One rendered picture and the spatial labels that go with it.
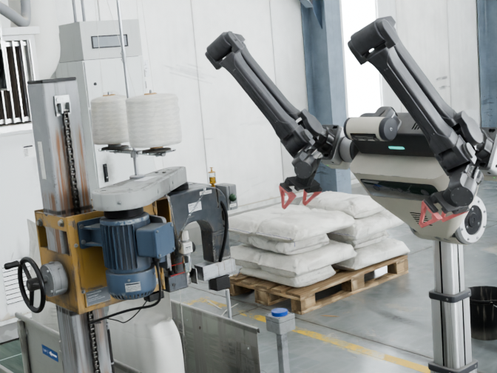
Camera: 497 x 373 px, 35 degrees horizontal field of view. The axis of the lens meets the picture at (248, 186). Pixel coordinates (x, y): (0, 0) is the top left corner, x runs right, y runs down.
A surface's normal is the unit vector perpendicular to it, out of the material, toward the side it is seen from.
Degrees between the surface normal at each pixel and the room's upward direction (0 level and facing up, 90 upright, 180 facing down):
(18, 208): 90
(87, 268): 90
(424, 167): 40
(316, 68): 90
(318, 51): 90
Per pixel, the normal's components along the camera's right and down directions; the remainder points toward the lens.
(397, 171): -0.56, -0.65
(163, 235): 0.90, 0.00
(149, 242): -0.44, 0.18
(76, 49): -0.77, 0.17
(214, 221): 0.63, 0.07
